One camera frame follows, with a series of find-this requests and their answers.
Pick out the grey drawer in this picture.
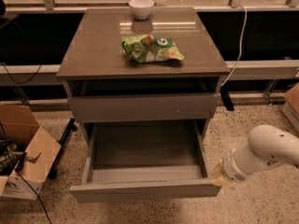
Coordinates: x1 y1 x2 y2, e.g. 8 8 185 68
68 93 220 123
70 120 220 203

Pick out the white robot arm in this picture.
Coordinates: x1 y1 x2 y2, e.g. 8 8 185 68
209 125 299 187

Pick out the grey drawer cabinet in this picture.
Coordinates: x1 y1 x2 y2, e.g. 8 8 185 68
55 7 231 142

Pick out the grey top drawer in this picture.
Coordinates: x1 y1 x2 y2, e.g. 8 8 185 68
68 93 220 123

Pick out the cardboard box right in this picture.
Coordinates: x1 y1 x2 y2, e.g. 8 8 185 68
281 83 299 132

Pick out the green chip bag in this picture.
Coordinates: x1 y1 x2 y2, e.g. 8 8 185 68
121 35 184 63

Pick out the black stand leg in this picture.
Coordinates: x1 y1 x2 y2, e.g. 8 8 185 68
48 119 77 179

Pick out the white ceramic bowl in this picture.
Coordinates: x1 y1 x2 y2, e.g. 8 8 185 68
129 0 155 20

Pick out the white cable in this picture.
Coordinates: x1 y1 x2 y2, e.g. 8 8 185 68
220 4 248 88

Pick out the black floor cable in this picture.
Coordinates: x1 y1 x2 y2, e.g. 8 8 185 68
13 168 52 224

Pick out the black cable left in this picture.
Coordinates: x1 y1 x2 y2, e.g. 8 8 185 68
0 62 43 86

